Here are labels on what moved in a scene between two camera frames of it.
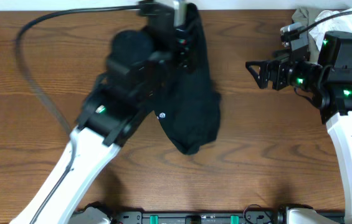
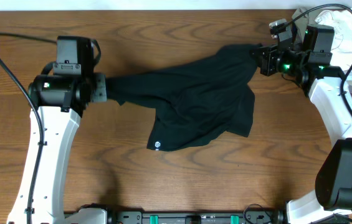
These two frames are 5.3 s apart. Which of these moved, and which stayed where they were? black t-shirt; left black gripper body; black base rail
Moved: left black gripper body; black t-shirt
Stayed: black base rail
